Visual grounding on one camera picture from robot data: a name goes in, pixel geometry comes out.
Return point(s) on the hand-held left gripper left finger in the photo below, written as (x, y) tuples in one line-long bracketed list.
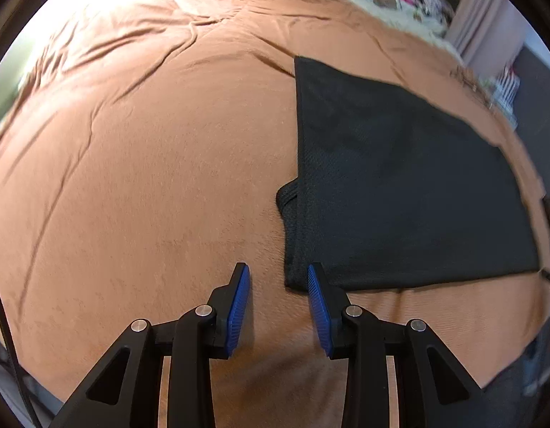
[(238, 310)]

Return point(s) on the brown blanket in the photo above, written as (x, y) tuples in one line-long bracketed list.
[(145, 165)]

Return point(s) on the pink curtain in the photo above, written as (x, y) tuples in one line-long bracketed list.
[(484, 22)]

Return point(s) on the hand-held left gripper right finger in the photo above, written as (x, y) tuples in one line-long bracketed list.
[(318, 310)]

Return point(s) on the black knit garment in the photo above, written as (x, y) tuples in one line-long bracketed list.
[(390, 196)]

